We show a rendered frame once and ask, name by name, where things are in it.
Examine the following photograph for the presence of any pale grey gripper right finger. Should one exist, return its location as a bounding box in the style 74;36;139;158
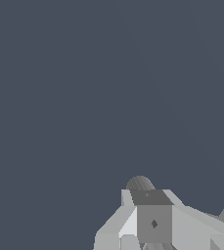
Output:
149;188;224;250

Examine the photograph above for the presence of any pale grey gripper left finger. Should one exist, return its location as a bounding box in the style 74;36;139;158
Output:
93;188;156;250

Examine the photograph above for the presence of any dark grey rounded faucet knob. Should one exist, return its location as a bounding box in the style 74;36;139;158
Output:
125;175;157;191

